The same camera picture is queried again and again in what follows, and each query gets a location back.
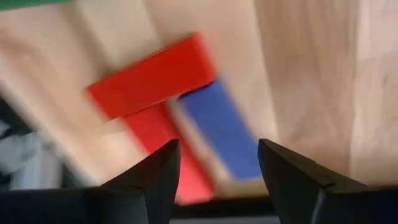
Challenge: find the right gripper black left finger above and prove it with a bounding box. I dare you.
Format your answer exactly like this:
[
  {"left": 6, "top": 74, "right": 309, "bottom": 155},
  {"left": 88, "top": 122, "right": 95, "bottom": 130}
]
[{"left": 86, "top": 138, "right": 182, "bottom": 224}]

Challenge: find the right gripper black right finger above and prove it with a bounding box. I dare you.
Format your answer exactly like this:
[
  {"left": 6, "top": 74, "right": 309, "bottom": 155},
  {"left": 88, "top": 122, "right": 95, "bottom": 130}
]
[{"left": 257, "top": 138, "right": 371, "bottom": 224}]

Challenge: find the red block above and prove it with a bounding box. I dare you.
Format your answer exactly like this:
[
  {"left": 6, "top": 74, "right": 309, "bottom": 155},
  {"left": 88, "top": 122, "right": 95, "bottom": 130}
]
[
  {"left": 120, "top": 102, "right": 216, "bottom": 205},
  {"left": 84, "top": 30, "right": 218, "bottom": 121}
]

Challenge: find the blue block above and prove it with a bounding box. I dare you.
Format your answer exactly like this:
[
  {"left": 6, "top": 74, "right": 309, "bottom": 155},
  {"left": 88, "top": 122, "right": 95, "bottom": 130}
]
[{"left": 178, "top": 78, "right": 264, "bottom": 182}]

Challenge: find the green block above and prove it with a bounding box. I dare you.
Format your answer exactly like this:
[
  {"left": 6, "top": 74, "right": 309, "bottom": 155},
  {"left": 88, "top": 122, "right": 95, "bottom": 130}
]
[{"left": 0, "top": 0, "right": 77, "bottom": 12}]

